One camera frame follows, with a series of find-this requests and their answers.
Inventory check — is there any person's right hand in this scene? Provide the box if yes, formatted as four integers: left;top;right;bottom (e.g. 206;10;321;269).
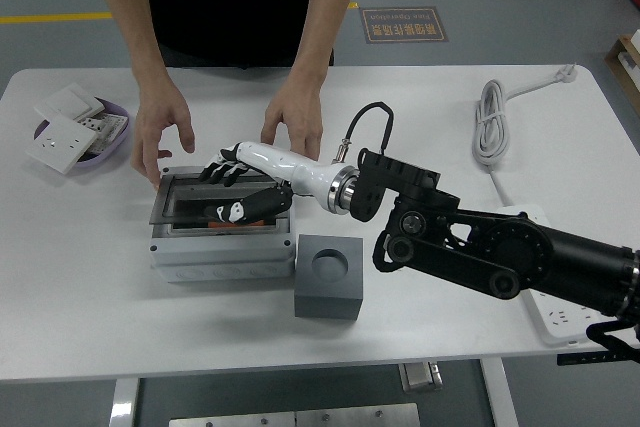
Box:
130;80;197;193

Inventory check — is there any person's left hand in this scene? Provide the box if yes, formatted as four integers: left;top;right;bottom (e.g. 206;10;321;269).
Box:
260;78;326;158

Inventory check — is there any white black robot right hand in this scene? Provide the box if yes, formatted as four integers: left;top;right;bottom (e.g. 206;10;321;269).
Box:
198;140;342;225

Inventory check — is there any orange cylinder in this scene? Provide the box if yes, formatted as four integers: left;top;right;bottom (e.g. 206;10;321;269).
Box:
207;218;267;229

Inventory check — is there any smoky transparent box lid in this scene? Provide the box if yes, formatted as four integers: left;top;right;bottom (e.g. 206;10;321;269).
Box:
149;166;294;226

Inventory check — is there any grey electrical box base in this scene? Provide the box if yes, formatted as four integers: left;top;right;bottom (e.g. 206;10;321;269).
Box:
148;166;296;283

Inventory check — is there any grey cube with round hole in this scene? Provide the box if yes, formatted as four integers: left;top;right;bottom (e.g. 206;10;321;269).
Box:
293;233;364;322

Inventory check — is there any grey box under table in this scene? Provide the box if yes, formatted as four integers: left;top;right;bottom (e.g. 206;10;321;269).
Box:
398;360;445;392

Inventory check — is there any wooden box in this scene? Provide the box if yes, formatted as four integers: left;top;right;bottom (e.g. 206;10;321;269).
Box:
603;32;640;116

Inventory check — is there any white block in wooden box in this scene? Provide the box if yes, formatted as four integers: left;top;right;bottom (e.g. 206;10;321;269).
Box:
617;29;640;79

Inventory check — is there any purple bowl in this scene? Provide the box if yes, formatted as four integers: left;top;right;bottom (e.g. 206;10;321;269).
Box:
32;96;133;177

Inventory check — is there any white multi-hole socket plate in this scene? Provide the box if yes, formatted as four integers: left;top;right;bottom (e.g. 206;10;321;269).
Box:
75;113;129;155

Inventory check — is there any white five-hole socket plate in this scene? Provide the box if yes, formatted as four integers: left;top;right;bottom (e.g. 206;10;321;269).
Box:
24;114;101;176

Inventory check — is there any person's torso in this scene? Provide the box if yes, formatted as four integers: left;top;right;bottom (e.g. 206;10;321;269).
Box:
139;0;335;71

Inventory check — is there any brown floor sign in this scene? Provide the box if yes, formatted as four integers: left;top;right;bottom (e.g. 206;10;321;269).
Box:
359;6;450;45

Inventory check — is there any white table leg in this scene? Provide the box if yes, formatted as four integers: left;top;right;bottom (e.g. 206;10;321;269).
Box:
480;357;521;427
108;377;142;427

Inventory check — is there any white power strip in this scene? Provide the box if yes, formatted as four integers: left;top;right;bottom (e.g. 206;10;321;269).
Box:
497;202;609;347

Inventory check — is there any black table control panel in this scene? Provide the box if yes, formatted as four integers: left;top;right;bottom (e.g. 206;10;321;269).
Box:
557;349;640;367

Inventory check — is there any white switch plate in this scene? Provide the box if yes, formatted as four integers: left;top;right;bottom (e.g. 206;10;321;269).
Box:
33;82;107;122

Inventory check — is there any white power cord with plug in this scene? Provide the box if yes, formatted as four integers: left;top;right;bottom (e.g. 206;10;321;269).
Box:
472;63;582;208

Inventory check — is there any grey metal base plate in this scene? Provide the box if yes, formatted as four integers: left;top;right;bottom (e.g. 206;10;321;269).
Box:
168;402;421;427

